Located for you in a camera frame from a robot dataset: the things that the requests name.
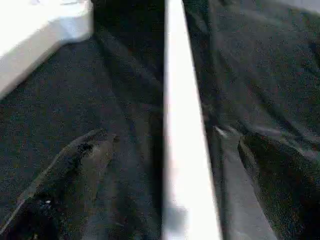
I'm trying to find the black work mat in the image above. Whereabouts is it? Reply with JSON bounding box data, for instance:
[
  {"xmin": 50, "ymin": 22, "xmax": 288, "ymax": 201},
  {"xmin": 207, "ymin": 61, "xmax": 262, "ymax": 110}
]
[{"xmin": 0, "ymin": 0, "xmax": 320, "ymax": 240}]

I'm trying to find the white plastic table leg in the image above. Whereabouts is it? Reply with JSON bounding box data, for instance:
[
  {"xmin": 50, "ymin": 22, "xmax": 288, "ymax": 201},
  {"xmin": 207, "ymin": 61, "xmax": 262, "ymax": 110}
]
[{"xmin": 160, "ymin": 0, "xmax": 224, "ymax": 240}]

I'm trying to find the white plastic table top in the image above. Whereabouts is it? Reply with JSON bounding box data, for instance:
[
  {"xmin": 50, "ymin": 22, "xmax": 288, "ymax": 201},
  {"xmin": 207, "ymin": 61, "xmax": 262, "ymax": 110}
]
[{"xmin": 0, "ymin": 0, "xmax": 96, "ymax": 99}]

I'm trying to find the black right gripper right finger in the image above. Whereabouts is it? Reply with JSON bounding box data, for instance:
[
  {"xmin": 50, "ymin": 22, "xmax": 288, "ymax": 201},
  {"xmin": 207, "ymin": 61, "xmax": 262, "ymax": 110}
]
[{"xmin": 238, "ymin": 132, "xmax": 320, "ymax": 240}]

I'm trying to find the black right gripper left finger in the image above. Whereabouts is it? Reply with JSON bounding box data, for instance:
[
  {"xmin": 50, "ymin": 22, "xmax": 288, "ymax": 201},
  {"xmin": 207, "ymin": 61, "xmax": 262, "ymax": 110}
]
[{"xmin": 0, "ymin": 129, "xmax": 119, "ymax": 240}]

